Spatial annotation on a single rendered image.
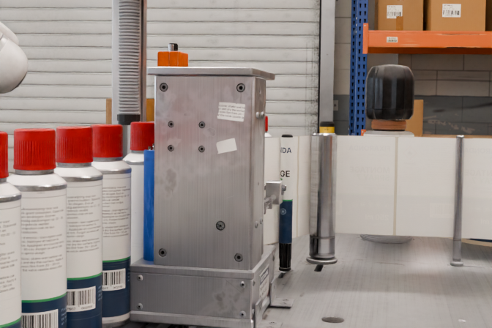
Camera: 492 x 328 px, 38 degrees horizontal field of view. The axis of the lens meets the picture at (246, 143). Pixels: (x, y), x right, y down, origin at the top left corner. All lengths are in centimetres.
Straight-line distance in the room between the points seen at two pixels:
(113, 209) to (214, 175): 11
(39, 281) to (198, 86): 25
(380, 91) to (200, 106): 56
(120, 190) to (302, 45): 486
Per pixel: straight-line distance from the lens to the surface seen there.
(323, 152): 103
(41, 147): 60
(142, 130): 84
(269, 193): 91
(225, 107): 71
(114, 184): 73
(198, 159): 72
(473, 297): 92
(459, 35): 496
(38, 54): 591
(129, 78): 108
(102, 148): 74
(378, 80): 122
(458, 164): 107
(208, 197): 72
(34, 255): 60
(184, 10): 566
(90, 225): 67
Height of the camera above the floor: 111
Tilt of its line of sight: 3 degrees down
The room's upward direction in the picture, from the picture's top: 1 degrees clockwise
